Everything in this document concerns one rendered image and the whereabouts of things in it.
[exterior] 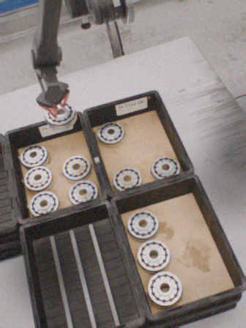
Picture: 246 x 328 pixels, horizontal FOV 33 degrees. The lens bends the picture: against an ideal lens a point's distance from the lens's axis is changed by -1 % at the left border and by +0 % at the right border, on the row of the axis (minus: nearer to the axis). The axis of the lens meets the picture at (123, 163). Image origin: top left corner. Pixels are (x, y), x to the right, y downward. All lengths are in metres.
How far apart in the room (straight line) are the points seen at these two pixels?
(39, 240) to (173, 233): 0.45
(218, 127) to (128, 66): 0.55
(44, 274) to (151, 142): 0.62
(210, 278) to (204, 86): 0.94
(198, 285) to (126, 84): 1.02
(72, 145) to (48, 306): 0.61
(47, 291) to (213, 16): 2.65
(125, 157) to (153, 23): 2.02
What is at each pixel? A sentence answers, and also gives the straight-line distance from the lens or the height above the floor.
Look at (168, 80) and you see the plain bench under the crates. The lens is 1.95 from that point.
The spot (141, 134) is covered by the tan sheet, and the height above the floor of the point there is 0.83.
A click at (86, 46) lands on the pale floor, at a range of 3.28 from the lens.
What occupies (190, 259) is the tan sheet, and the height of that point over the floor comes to 0.83.
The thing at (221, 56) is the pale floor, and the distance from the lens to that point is 3.13.
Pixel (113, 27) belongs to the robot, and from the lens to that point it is 2.20.
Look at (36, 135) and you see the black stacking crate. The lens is 1.60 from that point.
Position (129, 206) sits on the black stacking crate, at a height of 0.86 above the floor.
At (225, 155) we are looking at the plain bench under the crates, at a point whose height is 0.70.
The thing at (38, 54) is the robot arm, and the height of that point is 1.33.
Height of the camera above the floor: 2.08
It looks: 56 degrees down
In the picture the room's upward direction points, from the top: 9 degrees counter-clockwise
